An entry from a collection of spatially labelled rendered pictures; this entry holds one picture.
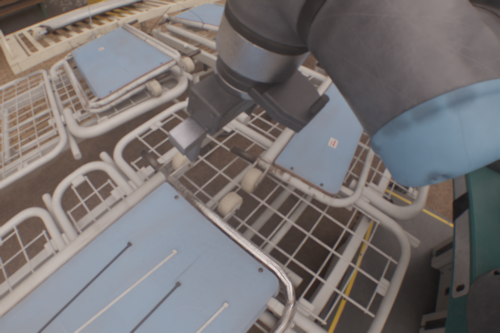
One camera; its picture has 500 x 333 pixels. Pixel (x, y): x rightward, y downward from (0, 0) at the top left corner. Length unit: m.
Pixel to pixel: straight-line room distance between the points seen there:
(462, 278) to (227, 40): 0.50
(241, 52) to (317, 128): 0.62
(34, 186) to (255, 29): 1.62
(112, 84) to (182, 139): 0.78
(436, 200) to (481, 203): 1.14
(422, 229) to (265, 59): 0.94
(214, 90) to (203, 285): 0.35
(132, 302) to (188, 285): 0.11
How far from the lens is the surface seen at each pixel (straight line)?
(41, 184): 1.68
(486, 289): 0.45
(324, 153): 0.73
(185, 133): 0.29
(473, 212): 0.58
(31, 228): 1.53
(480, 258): 0.52
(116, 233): 0.54
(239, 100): 0.27
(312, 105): 0.25
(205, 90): 0.27
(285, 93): 0.25
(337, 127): 0.85
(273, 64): 0.21
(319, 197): 0.64
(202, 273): 0.48
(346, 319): 0.78
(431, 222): 1.10
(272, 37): 0.19
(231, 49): 0.22
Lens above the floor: 1.03
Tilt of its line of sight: 51 degrees down
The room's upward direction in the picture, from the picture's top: 3 degrees clockwise
